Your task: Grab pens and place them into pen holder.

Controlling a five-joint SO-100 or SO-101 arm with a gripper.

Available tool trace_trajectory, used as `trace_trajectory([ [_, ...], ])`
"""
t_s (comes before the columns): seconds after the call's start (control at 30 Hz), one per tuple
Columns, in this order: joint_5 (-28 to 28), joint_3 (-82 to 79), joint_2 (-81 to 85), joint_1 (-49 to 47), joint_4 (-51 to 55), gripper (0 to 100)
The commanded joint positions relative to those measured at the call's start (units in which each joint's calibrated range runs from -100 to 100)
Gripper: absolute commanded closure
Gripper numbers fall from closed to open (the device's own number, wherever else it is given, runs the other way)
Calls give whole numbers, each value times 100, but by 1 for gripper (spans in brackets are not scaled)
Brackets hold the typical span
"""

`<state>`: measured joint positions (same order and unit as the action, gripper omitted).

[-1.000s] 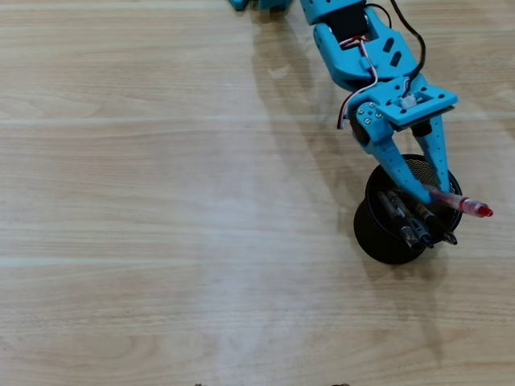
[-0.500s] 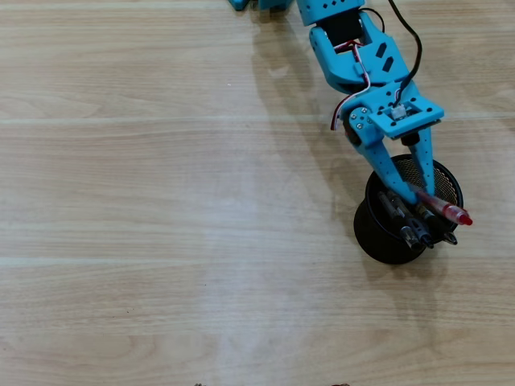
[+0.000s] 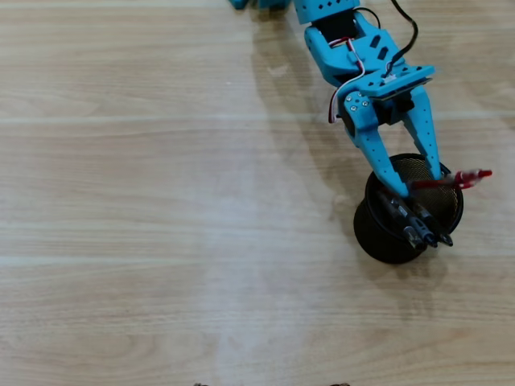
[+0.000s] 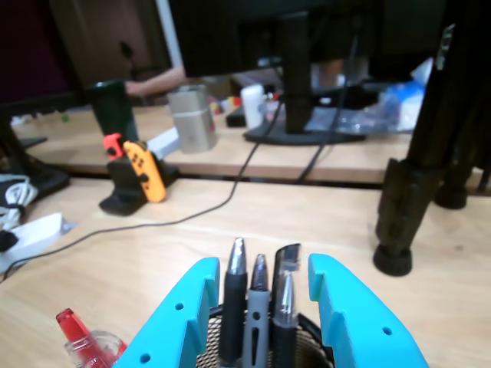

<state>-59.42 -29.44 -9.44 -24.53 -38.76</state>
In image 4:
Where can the white bottle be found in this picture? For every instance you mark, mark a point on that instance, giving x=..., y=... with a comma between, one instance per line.
x=253, y=107

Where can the small black box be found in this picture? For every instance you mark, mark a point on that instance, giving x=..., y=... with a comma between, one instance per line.
x=234, y=119

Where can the red game controller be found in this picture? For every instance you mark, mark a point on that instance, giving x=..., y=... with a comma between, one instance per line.
x=113, y=145

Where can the clear plastic bag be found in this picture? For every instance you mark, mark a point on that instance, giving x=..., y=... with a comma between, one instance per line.
x=399, y=103

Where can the black mesh pen holder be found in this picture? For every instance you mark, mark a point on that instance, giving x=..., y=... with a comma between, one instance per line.
x=213, y=337

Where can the black monitor with stand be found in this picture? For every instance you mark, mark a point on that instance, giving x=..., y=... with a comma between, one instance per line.
x=297, y=76

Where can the white power strip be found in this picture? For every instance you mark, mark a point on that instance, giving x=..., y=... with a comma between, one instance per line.
x=34, y=237

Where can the person forearm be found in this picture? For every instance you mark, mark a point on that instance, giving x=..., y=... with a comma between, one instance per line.
x=161, y=82

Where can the black clip pen black grip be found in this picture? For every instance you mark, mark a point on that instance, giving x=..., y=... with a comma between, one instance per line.
x=234, y=306

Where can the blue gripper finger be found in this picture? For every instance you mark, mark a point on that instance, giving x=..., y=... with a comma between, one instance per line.
x=165, y=337
x=364, y=337

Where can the dark green cup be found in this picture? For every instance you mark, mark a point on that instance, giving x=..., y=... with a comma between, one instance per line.
x=115, y=115

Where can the dark monitor with angled stand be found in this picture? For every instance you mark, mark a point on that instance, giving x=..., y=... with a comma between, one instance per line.
x=46, y=184

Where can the clear capped stick pen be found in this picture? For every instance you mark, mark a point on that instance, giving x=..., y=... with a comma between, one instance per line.
x=285, y=306

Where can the long white flat box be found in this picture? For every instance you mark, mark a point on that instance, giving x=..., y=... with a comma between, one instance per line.
x=165, y=143

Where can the beige box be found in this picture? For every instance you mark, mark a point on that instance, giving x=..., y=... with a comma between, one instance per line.
x=193, y=122

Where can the clear pen grey grip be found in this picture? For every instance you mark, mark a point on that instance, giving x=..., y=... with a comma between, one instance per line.
x=257, y=318

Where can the red retractable pen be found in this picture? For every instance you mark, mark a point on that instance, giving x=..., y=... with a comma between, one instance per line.
x=84, y=345

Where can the black controller stand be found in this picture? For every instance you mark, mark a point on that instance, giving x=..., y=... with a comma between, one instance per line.
x=122, y=199

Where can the orange game controller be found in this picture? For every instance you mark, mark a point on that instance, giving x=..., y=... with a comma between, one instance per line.
x=145, y=172

